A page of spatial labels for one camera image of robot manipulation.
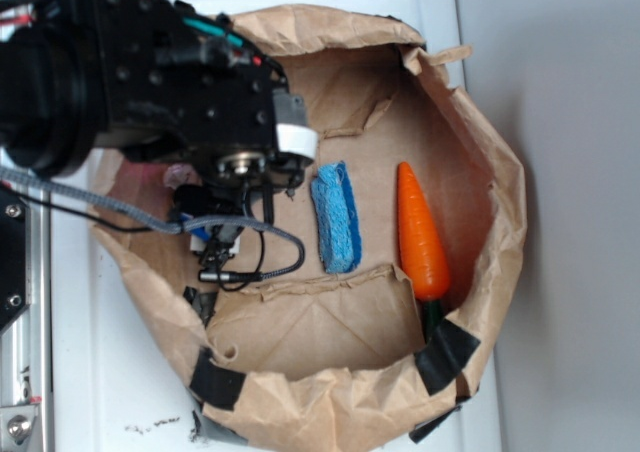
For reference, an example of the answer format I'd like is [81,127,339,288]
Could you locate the orange toy carrot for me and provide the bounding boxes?
[397,162,451,341]

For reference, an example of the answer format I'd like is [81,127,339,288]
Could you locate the white plastic board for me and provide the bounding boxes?
[47,0,506,452]

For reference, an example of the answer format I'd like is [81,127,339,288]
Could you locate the blue sponge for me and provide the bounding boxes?
[311,161,363,274]

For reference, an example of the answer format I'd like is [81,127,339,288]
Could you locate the brown paper bag tray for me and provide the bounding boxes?
[93,5,527,451]

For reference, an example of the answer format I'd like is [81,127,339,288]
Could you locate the grey braided cable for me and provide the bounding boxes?
[0,165,307,290]

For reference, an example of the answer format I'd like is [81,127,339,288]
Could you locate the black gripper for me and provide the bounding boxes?
[169,89,317,270]

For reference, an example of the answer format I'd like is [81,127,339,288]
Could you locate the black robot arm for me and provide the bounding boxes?
[1,0,318,266]

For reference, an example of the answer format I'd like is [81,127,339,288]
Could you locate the aluminium rail frame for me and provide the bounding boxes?
[1,182,55,451]

